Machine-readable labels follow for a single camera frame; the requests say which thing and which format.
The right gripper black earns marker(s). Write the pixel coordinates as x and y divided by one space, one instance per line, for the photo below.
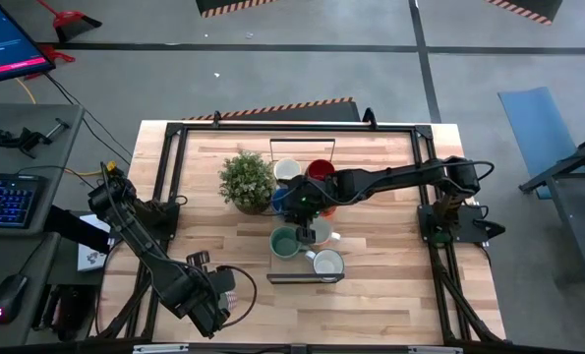
316 196

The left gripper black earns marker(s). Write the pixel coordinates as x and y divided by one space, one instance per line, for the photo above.
189 297

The white mug orange dots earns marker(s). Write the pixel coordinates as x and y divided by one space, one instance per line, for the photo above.
325 233

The green mug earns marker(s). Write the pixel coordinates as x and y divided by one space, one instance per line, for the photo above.
284 243

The yellow-rimmed leaf-pattern mug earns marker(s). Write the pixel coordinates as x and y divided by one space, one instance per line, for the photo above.
287 168

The dark mug red inside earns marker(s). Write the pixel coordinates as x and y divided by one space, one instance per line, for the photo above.
320 168

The white mug blue pattern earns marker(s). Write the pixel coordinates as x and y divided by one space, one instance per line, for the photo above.
327 265

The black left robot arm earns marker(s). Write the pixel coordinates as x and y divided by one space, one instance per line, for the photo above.
139 246

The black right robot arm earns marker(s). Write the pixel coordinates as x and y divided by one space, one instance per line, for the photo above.
395 177

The wooden shelf riser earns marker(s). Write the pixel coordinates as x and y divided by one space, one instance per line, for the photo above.
287 266

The small potted green plant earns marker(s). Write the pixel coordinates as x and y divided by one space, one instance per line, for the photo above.
247 182

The black hazard-striped mat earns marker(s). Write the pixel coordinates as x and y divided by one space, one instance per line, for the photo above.
528 7
233 5
297 112

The white box with logo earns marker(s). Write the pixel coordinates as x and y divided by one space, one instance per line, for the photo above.
93 258

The black bag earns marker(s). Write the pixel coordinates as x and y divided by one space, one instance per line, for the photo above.
71 310

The black bulky sleeve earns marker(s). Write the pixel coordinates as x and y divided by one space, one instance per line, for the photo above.
76 228

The black computer mouse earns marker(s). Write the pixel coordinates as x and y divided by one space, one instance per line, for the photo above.
9 297

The black backlit keyboard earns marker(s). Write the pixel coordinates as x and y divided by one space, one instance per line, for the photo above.
2 199

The black clamp tool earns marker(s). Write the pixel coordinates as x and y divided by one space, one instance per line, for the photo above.
26 140

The blue floor mat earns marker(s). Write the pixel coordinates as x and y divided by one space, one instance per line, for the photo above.
535 133

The dark grey cart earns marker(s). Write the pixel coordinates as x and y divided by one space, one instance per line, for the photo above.
567 206

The red floor stand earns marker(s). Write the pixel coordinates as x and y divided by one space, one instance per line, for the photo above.
51 53

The computer monitor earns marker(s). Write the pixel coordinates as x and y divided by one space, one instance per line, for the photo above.
7 34

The grey metal bracket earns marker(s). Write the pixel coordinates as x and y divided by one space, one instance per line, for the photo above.
160 349
434 350

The black metal table frame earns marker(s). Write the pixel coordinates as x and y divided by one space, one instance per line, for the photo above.
297 127

